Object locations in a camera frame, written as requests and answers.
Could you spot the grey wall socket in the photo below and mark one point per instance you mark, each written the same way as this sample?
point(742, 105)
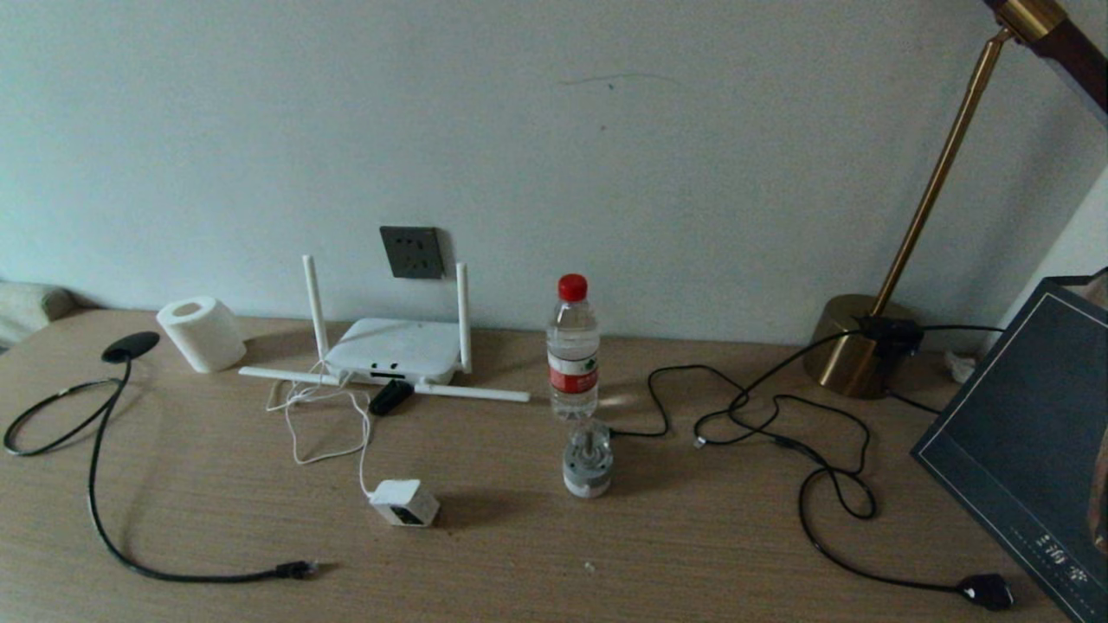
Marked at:
point(413, 253)

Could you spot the crumpled white tissue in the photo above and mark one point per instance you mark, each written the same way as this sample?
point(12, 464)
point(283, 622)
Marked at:
point(959, 368)

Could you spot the beige cushion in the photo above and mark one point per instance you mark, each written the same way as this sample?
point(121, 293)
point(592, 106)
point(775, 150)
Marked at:
point(26, 310)

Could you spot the red-capped water bottle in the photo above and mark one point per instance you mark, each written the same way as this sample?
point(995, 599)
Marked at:
point(573, 372)

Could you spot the brass desk lamp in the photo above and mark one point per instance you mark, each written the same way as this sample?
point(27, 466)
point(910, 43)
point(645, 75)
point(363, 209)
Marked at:
point(853, 346)

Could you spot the white router with antennas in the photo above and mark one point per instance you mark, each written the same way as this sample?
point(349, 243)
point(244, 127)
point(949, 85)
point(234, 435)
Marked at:
point(394, 346)

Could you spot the small grey clear-topped device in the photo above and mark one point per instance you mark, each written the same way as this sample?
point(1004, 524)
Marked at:
point(589, 472)

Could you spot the dark framed board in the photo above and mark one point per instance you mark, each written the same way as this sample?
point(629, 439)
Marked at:
point(1021, 433)

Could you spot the black rectangular box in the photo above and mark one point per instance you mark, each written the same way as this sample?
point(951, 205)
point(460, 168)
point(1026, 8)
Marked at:
point(391, 396)

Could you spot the white toilet paper roll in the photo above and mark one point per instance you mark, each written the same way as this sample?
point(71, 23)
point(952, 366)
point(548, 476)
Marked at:
point(203, 336)

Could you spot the small black power box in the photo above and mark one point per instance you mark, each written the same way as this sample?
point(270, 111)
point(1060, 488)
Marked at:
point(892, 334)

